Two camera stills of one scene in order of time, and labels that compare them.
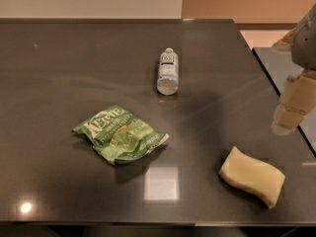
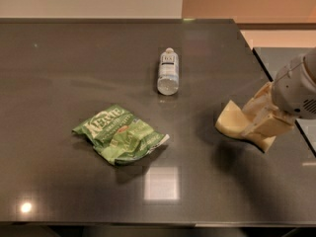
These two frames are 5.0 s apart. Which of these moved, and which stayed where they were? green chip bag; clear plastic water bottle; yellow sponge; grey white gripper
Moved: yellow sponge; grey white gripper
Stayed: clear plastic water bottle; green chip bag
